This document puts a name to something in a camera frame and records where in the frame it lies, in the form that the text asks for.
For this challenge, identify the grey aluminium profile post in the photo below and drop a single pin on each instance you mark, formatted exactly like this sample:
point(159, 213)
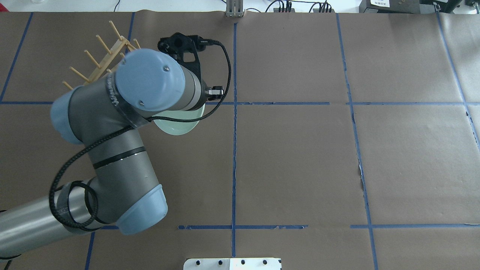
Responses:
point(234, 8)

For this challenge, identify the black cable plug cluster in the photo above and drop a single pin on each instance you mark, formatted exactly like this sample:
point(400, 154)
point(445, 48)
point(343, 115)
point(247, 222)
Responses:
point(280, 6)
point(321, 7)

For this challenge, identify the brown paper table cover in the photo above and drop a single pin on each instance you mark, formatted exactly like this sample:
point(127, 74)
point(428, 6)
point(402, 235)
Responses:
point(347, 142)

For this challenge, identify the white mounting plate with bolts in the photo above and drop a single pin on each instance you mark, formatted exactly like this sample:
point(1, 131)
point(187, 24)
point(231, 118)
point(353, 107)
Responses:
point(251, 263)

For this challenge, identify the light green plate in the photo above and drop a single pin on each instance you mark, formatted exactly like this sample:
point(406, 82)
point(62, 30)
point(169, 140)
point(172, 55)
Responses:
point(179, 128)

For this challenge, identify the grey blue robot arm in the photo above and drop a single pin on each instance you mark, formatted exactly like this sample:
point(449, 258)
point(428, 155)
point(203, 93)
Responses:
point(111, 180)

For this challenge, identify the black cable plug cluster right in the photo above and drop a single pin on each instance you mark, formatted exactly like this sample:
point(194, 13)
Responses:
point(321, 7)

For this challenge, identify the black cable plug cluster left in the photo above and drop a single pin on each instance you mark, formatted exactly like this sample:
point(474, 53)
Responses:
point(280, 6)

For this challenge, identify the wooden dish rack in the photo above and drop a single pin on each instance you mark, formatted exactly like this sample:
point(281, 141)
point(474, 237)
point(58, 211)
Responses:
point(115, 54)

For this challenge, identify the dark grey equipment box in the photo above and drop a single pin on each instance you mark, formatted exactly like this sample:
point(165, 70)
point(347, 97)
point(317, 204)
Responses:
point(397, 7)

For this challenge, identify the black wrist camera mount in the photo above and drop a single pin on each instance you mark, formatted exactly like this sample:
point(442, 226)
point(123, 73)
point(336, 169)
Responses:
point(184, 50)

